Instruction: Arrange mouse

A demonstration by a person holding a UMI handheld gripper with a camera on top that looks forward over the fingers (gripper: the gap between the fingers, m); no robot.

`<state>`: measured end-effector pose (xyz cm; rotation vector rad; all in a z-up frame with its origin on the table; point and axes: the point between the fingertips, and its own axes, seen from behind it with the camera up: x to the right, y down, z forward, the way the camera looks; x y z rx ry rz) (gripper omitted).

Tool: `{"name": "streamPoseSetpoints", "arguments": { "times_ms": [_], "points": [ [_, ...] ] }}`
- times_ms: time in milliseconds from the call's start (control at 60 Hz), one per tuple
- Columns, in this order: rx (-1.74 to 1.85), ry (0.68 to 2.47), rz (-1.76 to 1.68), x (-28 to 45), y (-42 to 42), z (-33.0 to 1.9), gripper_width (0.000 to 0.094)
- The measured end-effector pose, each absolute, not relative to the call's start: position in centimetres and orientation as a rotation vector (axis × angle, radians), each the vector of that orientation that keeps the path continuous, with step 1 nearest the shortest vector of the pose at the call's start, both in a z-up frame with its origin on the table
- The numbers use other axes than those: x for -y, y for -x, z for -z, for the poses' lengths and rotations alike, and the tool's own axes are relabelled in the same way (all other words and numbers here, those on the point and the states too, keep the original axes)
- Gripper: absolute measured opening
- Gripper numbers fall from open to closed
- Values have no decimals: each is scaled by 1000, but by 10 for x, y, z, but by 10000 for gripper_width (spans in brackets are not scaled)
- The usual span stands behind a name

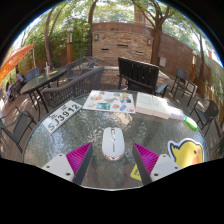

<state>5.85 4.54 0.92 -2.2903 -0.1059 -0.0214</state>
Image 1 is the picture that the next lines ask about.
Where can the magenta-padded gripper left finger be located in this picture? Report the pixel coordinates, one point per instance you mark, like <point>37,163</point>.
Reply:
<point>60,165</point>

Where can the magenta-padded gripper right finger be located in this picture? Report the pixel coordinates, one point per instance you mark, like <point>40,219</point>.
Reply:
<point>165,165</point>

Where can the white computer mouse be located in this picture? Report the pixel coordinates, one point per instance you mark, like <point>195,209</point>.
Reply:
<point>113,145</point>

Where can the yellow duck-shaped mouse pad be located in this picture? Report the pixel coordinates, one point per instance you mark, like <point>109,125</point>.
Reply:
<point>186,153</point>

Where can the white license plate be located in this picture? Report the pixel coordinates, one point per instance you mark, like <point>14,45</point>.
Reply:
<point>61,116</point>

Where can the green and white case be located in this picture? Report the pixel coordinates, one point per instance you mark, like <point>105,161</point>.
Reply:
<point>191,123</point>

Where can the small white blue booklet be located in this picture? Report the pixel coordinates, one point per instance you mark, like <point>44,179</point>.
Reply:
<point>177,116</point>

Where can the black metal armchair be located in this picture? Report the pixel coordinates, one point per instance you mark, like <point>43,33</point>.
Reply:
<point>20,125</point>

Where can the open white book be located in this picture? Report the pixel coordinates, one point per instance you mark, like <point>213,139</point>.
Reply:
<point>151,104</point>

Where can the colourful sticker sheet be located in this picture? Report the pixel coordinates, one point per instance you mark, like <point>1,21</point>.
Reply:
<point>108,101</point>

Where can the grey wicker chair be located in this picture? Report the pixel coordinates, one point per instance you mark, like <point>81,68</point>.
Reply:
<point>78,85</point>

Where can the dark round side table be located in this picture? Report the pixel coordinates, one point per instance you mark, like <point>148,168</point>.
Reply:
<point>41,80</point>

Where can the blue-backed metal chair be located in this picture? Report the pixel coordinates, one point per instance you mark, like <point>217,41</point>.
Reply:
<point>182,75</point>

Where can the blue chair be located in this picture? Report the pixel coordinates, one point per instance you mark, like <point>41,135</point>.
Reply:
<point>32,73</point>

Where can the black slatted wooden chair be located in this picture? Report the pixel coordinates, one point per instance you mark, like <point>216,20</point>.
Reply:
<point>138,73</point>

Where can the dark wicker chair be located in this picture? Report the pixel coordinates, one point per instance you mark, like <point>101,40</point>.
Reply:
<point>78,65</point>

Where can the orange parasol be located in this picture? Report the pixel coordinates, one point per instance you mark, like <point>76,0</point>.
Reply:
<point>15,60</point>

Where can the tree with brown trunk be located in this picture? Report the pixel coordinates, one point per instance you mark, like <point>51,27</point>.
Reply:
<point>156,46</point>
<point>48,50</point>

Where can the wooden lamp post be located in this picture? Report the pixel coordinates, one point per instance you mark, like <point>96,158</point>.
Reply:
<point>194,66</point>
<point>69,46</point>

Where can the grey wall box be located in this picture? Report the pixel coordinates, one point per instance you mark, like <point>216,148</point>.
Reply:
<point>162,61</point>

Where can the black wall lamp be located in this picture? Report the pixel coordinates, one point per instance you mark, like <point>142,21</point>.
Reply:
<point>149,42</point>
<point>96,37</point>

